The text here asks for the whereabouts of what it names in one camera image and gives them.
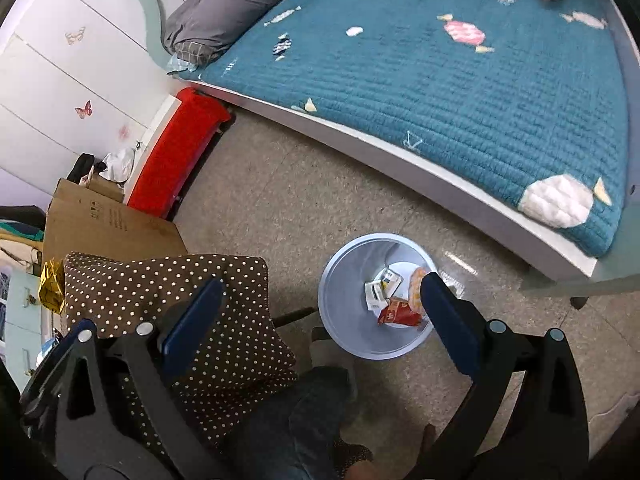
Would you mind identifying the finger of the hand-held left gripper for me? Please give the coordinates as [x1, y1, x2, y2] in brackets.
[20, 327, 83, 456]

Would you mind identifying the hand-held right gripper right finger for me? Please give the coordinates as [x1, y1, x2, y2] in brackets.
[400, 271, 592, 480]

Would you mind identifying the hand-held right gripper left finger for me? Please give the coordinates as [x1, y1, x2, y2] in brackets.
[52, 278, 226, 480]

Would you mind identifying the light blue plastic bin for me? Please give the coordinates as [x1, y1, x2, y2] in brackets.
[318, 232, 437, 361]

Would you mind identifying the clear plastic wrapper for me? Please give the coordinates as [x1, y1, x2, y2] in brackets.
[440, 270, 466, 297]

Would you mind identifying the orange snack packet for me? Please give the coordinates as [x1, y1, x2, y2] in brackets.
[407, 267, 430, 318]

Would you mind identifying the red snack packet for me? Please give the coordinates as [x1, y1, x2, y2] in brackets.
[377, 297, 426, 328]

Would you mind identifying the mint and beige cabinet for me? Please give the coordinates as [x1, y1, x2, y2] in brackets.
[0, 255, 48, 396]

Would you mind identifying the brown polka-dot tablecloth table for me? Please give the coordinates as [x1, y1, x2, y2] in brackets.
[62, 252, 298, 461]

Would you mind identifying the gold crinkled wrapper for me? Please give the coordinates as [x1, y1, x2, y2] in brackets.
[39, 259, 67, 315]

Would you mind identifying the white and yellow packet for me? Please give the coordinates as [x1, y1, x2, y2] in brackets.
[377, 267, 404, 292]

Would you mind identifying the large cardboard box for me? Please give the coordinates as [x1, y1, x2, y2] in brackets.
[42, 177, 190, 281]

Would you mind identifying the row of hanging clothes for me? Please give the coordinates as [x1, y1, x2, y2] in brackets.
[0, 205, 48, 276]

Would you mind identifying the person's leg in jeans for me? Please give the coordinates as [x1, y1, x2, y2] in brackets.
[225, 366, 373, 480]

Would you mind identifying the small cardboard box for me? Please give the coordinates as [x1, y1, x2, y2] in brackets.
[87, 175, 126, 203]

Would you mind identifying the red storage bench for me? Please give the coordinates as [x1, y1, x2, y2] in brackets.
[122, 87, 233, 220]

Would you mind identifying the white plastic bag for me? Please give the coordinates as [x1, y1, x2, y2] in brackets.
[99, 147, 137, 183]

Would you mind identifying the black cloth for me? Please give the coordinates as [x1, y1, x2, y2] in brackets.
[66, 152, 108, 186]

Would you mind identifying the white panelled wardrobe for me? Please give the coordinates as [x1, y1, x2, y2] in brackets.
[0, 0, 183, 211]

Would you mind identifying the grey pillow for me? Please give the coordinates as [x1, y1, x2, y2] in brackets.
[162, 0, 333, 63]

